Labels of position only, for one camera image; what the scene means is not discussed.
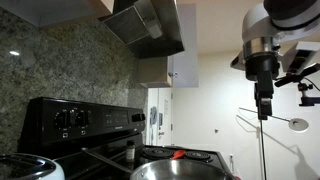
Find wooden upper cabinet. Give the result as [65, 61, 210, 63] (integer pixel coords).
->
[0, 0, 115, 28]

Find small spice jar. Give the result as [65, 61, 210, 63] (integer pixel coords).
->
[125, 139, 136, 163]

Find thin metal rod stand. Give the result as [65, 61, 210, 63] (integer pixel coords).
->
[237, 106, 310, 180]

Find red silicone spatula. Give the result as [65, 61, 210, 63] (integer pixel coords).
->
[169, 148, 188, 161]

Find wall cabinet with grey door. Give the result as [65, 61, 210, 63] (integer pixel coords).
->
[137, 3, 200, 89]

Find stainless steel pot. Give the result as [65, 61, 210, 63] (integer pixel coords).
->
[80, 146, 236, 180]

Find steel range hood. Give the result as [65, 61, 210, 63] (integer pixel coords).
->
[98, 0, 186, 60]

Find black coil burner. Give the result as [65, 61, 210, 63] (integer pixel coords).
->
[183, 150, 213, 164]
[141, 146, 175, 160]

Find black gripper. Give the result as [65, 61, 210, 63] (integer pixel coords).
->
[245, 53, 281, 121]

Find white door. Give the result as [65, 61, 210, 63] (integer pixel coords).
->
[146, 87, 174, 147]

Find blue item on door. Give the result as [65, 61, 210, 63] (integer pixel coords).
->
[149, 105, 158, 127]

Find black electric stove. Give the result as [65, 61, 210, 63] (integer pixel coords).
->
[17, 96, 236, 180]

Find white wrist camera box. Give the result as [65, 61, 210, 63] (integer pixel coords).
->
[281, 41, 320, 76]

